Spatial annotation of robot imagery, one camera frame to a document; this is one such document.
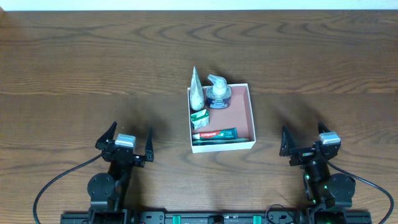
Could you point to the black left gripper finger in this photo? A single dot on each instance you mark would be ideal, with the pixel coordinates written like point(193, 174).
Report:
point(149, 152)
point(107, 137)

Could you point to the purple hand soap pump bottle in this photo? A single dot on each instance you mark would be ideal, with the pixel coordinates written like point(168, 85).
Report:
point(218, 96)

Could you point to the white Pantene tube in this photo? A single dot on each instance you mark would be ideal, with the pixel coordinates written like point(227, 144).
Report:
point(196, 96)

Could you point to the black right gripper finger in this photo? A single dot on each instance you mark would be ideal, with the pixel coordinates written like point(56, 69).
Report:
point(322, 128)
point(287, 142)

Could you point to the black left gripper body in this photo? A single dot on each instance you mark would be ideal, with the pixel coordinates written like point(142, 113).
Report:
point(123, 153)

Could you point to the green white soap packet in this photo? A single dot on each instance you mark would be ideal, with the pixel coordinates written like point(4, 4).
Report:
point(200, 119)

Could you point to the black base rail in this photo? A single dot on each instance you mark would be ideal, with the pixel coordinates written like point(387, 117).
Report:
point(278, 215)

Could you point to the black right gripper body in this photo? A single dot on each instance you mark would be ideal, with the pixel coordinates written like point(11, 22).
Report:
point(306, 154)

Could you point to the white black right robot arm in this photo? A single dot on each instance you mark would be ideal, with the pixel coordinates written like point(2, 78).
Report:
point(331, 194)

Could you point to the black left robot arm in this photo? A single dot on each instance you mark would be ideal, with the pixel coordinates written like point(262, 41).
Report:
point(108, 190)

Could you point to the white box pink interior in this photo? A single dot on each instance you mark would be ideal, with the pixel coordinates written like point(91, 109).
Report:
point(238, 115)

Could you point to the green white toothbrush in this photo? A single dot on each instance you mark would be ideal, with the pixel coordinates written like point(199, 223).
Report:
point(218, 141)

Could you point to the Colgate toothpaste tube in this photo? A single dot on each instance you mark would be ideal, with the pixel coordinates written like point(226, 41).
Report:
point(224, 134)

